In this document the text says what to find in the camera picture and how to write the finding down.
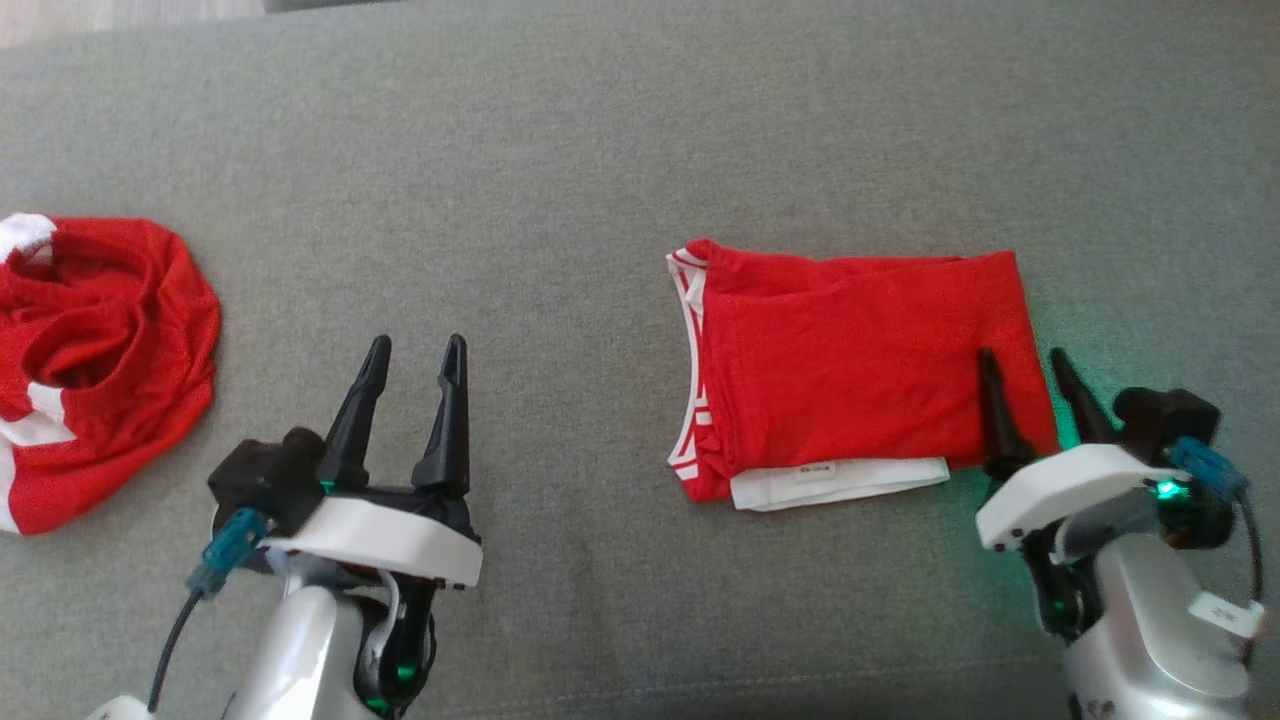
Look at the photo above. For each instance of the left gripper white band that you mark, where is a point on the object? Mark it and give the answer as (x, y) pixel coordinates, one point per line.
(390, 540)

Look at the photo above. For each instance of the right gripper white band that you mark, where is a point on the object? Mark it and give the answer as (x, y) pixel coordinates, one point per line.
(1070, 480)

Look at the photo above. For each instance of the red jersey with white sleeves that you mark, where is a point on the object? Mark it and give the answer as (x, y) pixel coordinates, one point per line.
(860, 370)

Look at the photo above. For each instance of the red shorts with white stripe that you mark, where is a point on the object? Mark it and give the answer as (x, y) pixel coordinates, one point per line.
(110, 350)

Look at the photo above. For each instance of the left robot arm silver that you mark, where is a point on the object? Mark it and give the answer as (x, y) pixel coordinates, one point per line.
(300, 650)

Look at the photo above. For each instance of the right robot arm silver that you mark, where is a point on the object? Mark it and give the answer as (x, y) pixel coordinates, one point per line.
(1150, 620)

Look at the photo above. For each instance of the grey sofa seat cushion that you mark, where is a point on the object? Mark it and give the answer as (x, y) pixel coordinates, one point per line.
(640, 150)

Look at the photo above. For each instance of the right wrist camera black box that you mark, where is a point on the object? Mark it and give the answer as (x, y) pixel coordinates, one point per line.
(1165, 415)

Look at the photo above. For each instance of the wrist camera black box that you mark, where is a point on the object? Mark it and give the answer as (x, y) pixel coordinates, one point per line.
(1165, 415)
(260, 475)

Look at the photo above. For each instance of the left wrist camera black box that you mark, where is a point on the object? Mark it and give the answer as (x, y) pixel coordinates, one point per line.
(260, 475)

